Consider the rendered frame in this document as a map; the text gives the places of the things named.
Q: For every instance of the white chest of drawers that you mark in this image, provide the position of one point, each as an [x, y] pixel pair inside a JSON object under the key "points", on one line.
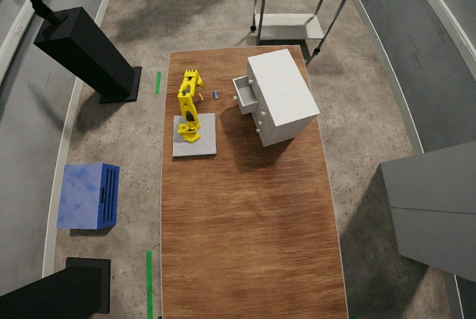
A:
{"points": [[288, 99]]}

